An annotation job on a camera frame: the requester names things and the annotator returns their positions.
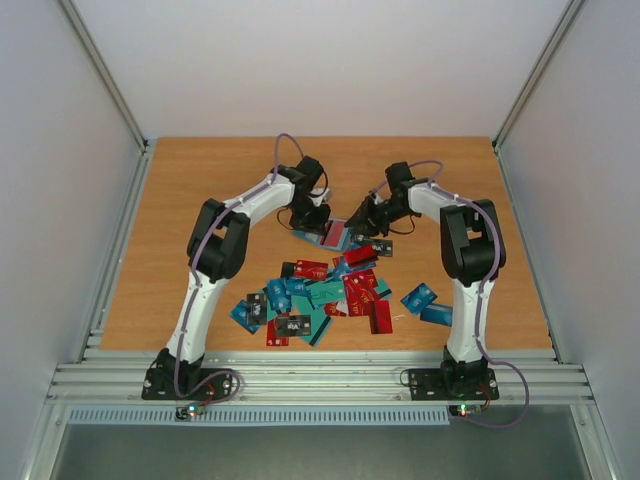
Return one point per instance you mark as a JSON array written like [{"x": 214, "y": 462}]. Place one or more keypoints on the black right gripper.
[{"x": 373, "y": 212}]

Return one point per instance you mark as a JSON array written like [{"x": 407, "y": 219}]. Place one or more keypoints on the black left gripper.
[{"x": 318, "y": 226}]

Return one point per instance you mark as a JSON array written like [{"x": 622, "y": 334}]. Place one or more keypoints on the teal leather card holder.
[{"x": 317, "y": 239}]

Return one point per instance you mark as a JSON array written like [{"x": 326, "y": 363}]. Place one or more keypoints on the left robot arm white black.
[{"x": 216, "y": 252}]

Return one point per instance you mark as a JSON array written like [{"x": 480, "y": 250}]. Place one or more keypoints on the black card near right arm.
[{"x": 383, "y": 247}]

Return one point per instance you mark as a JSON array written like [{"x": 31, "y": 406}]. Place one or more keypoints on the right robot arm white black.
[{"x": 472, "y": 253}]

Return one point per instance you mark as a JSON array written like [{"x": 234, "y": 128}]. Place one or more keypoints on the red card with magnetic stripe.
[{"x": 360, "y": 257}]

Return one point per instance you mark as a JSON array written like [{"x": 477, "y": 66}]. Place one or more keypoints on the teal VIP card centre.
[{"x": 309, "y": 298}]

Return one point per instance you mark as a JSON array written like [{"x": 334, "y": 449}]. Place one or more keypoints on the blue card left pile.
[{"x": 278, "y": 295}]

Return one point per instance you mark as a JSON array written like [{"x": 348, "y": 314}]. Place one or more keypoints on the blue card far right upper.
[{"x": 418, "y": 299}]

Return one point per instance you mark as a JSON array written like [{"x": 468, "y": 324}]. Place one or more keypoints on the black card left pile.
[{"x": 256, "y": 309}]

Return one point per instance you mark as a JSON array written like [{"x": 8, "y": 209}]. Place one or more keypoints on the teal card with black stripe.
[{"x": 319, "y": 332}]

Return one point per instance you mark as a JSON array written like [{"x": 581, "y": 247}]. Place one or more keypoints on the black card on red card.
[{"x": 293, "y": 325}]

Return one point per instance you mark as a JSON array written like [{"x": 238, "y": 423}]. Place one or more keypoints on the blue card far right lower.
[{"x": 438, "y": 314}]

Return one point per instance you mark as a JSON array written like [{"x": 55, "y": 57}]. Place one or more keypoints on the right small circuit board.
[{"x": 464, "y": 410}]

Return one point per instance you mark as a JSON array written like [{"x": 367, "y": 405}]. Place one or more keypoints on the small circuit board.
[
  {"x": 190, "y": 411},
  {"x": 464, "y": 410}
]

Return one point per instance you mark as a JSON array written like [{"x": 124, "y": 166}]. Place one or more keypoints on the left small circuit board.
[{"x": 190, "y": 411}]

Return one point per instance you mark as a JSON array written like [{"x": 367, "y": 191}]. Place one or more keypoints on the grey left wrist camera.
[{"x": 319, "y": 196}]

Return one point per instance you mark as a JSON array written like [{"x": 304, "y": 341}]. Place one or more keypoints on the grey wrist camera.
[
  {"x": 319, "y": 196},
  {"x": 376, "y": 197}
]

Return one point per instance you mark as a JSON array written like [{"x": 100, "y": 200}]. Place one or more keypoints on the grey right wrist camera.
[{"x": 376, "y": 197}]

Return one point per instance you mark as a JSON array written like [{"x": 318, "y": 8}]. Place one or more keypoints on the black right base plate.
[{"x": 432, "y": 384}]

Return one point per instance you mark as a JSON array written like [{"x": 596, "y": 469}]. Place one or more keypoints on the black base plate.
[
  {"x": 201, "y": 385},
  {"x": 432, "y": 384}
]

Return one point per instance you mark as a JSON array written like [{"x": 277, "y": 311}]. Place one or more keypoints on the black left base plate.
[{"x": 201, "y": 385}]

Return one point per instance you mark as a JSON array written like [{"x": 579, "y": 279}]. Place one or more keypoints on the aluminium frame rail front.
[{"x": 285, "y": 377}]

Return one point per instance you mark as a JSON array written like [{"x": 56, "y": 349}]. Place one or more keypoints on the grey slotted cable duct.
[{"x": 261, "y": 416}]

